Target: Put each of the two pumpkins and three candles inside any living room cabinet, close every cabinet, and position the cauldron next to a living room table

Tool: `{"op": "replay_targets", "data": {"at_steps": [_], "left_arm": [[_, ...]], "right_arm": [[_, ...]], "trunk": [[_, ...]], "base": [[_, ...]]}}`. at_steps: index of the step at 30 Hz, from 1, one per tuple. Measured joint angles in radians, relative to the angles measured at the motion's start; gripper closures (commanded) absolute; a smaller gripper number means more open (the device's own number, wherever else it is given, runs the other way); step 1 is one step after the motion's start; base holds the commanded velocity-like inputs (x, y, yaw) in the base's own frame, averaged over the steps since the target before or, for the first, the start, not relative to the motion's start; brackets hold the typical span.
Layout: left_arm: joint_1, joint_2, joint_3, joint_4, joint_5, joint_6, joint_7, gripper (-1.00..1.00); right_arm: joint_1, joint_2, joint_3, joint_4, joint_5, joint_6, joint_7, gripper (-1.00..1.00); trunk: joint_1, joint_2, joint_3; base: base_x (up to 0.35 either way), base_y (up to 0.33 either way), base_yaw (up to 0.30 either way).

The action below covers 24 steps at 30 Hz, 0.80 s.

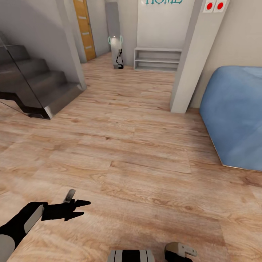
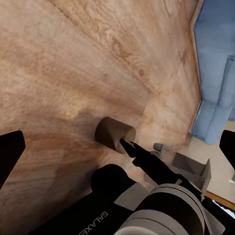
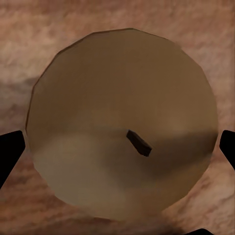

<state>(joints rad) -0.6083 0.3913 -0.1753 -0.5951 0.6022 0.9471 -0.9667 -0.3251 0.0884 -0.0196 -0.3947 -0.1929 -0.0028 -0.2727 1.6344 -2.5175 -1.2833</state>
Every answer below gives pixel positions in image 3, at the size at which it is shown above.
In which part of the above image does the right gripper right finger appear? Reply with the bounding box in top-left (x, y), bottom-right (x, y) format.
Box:
top-left (219, 130), bottom-right (235, 170)

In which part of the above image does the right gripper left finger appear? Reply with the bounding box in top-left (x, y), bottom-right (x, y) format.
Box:
top-left (0, 130), bottom-right (25, 189)

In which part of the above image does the pillar candle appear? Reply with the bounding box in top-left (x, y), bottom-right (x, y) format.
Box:
top-left (25, 28), bottom-right (219, 221)

